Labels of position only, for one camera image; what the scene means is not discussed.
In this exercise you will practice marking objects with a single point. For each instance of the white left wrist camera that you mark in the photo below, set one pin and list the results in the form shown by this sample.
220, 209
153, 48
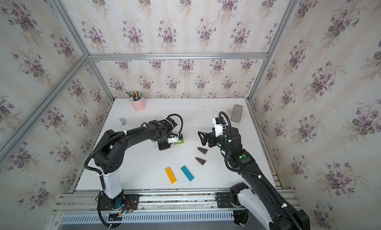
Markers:
172, 138

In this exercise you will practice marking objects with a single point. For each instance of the grey board eraser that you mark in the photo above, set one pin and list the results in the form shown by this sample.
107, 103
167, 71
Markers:
236, 114

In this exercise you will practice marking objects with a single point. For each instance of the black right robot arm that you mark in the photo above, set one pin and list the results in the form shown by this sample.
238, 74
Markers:
256, 194

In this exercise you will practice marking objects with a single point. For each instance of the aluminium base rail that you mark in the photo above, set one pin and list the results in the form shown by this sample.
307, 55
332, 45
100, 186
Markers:
147, 206

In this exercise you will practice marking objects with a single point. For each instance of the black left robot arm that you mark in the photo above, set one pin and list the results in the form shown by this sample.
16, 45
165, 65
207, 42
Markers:
109, 153

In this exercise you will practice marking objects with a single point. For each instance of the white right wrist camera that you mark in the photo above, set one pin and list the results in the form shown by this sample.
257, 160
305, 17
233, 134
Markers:
218, 126

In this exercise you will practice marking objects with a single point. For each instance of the pink pen holder cup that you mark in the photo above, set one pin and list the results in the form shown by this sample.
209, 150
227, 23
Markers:
138, 105

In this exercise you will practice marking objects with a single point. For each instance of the brown triangular wedge block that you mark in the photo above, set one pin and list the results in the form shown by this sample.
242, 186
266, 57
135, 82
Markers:
202, 150

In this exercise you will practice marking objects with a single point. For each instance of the blue rectangular block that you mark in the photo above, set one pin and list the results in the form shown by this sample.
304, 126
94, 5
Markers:
187, 173

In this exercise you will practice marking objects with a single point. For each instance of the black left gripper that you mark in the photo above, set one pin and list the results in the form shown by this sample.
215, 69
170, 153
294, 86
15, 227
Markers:
164, 147

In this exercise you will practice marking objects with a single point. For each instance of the green cube block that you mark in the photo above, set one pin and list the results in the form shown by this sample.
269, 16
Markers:
180, 141

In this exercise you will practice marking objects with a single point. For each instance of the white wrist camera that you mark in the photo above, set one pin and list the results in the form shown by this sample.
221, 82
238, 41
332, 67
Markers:
172, 138
218, 126

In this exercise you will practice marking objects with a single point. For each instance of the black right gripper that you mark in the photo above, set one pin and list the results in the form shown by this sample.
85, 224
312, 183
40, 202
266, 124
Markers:
207, 136

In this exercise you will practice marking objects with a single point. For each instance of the yellow rectangular block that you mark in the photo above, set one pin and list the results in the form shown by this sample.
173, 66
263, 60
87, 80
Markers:
170, 175

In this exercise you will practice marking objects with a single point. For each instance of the coloured pens in cup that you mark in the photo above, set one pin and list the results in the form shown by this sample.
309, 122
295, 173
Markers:
134, 96

